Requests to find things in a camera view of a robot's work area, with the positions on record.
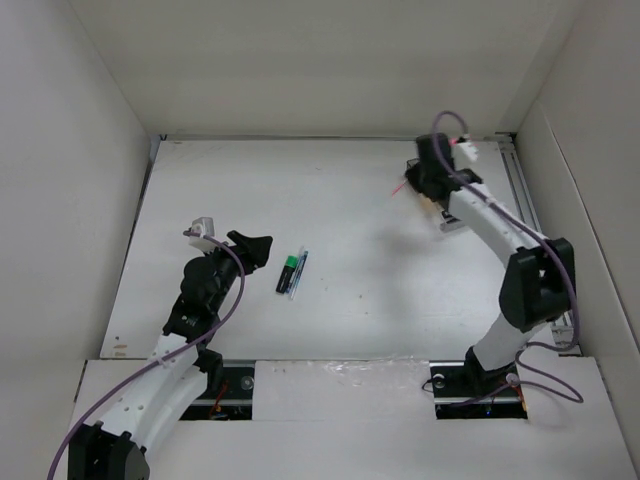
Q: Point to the purple cap highlighter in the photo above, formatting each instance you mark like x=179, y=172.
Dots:
x=449, y=219

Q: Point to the clear acrylic desk organizer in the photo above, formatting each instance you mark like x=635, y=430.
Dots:
x=432, y=209

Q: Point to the green cap highlighter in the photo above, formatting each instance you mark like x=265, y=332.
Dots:
x=286, y=275

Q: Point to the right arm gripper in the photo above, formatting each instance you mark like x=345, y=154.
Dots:
x=413, y=175

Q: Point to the pink red pen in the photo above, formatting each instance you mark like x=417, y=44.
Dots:
x=399, y=188

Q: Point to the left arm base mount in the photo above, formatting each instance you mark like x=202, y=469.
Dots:
x=230, y=400

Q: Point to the clear blue pen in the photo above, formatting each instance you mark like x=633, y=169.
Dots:
x=295, y=271

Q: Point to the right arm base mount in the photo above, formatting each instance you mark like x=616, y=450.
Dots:
x=459, y=396

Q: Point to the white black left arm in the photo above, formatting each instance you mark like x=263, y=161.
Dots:
x=122, y=430

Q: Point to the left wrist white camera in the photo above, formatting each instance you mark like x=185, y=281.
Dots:
x=197, y=234

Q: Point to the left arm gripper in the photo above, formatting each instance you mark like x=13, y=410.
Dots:
x=251, y=251

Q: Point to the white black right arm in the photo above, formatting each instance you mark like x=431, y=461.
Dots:
x=539, y=283

